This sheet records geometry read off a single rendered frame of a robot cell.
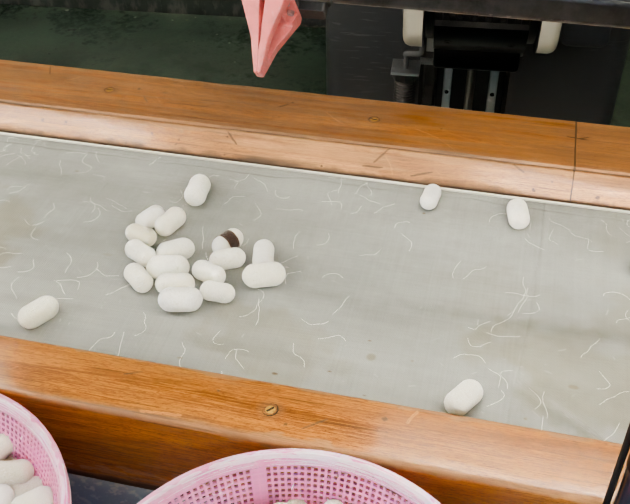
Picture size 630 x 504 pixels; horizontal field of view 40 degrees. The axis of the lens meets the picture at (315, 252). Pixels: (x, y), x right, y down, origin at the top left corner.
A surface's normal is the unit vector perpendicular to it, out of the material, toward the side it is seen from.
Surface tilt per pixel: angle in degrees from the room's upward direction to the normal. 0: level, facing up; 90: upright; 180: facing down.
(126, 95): 0
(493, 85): 90
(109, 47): 0
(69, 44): 0
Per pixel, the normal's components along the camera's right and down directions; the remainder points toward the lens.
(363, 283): -0.02, -0.76
